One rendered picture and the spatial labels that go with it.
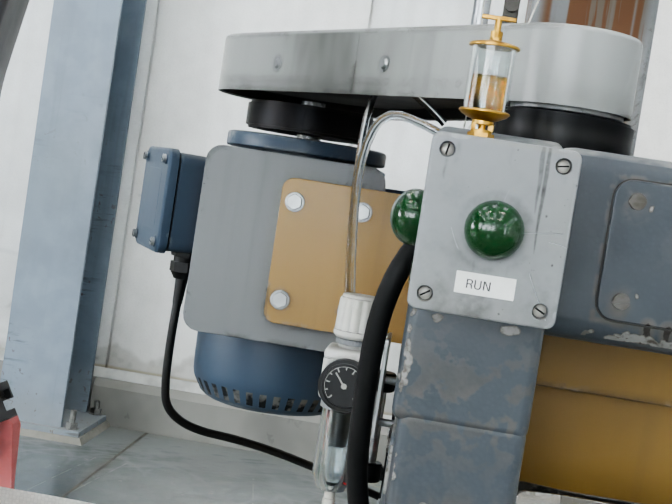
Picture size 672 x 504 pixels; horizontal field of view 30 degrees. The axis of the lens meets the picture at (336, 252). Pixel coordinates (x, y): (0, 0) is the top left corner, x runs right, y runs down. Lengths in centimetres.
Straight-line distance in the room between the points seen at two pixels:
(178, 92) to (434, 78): 514
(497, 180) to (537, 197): 2
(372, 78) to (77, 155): 472
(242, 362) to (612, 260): 51
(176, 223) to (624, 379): 41
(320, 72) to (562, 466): 36
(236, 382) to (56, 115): 459
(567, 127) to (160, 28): 531
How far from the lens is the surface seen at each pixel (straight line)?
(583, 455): 99
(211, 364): 114
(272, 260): 107
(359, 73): 96
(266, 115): 113
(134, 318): 606
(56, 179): 566
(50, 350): 571
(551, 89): 80
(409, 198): 64
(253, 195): 108
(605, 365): 94
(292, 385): 112
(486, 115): 70
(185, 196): 110
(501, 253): 62
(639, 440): 100
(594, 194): 69
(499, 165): 63
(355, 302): 89
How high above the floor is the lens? 130
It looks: 3 degrees down
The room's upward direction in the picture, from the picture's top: 9 degrees clockwise
